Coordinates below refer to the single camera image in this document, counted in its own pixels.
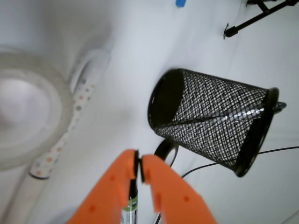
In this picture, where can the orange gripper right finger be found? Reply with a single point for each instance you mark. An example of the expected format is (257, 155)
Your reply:
(175, 200)

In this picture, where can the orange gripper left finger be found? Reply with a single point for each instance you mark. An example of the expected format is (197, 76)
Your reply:
(110, 195)

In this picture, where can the green marker with clear cap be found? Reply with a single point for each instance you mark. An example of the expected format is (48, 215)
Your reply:
(129, 213)

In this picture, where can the black mesh pen holder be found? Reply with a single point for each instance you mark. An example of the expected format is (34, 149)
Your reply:
(222, 120)

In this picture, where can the light blue capped pen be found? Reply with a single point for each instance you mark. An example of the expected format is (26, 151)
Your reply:
(180, 3)

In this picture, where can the black electrical tape roll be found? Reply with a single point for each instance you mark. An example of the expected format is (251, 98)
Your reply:
(167, 151)

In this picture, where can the clear adhesive tape roll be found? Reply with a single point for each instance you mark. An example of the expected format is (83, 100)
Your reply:
(35, 107)

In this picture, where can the white dotted mechanical pencil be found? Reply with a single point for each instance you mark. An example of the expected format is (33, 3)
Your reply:
(85, 75)

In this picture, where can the black camera tripod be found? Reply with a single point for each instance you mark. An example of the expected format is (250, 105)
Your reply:
(229, 32)

